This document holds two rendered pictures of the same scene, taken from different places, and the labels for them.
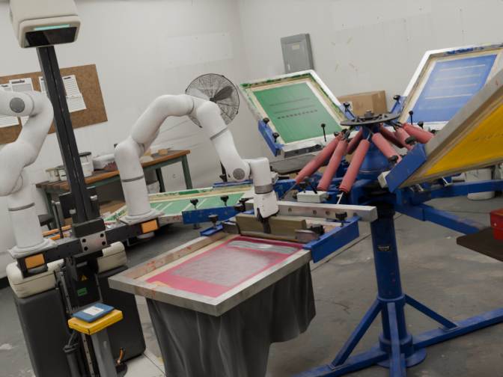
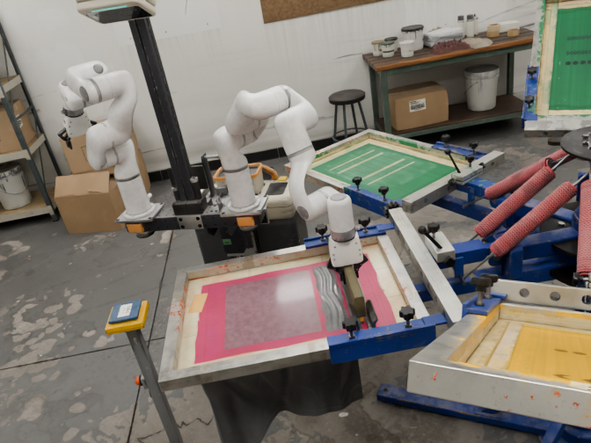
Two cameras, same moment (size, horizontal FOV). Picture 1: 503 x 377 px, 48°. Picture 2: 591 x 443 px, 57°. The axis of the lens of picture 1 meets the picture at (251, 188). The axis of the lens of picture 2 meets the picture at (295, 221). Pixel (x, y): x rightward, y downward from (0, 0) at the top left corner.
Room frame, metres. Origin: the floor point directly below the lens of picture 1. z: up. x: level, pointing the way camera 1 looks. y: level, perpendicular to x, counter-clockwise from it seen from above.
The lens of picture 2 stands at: (1.09, -0.97, 2.02)
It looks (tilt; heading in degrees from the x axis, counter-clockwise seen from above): 28 degrees down; 45
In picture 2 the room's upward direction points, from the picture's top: 11 degrees counter-clockwise
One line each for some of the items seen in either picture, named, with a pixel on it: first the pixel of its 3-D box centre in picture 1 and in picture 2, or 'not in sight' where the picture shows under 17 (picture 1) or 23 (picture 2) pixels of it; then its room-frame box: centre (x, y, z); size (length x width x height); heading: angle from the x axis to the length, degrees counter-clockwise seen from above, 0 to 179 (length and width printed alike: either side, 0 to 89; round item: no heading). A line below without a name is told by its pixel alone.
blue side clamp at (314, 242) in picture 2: (229, 228); (345, 242); (2.44, 0.13, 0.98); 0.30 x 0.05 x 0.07; 136
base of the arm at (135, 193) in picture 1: (135, 197); (241, 185); (2.30, 0.48, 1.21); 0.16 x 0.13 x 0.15; 30
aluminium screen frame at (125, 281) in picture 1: (236, 254); (288, 299); (2.07, 0.10, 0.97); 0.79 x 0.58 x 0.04; 136
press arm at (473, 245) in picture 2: (320, 202); (456, 254); (2.47, -0.30, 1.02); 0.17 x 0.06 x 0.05; 136
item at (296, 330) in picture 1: (278, 327); (289, 400); (1.89, -0.01, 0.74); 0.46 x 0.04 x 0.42; 136
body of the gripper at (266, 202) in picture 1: (265, 201); (345, 247); (2.22, -0.05, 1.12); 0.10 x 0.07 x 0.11; 136
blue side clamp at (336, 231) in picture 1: (331, 239); (381, 338); (2.05, -0.27, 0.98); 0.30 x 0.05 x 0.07; 136
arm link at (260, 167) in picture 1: (251, 171); (333, 207); (2.23, -0.01, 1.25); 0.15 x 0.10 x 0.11; 82
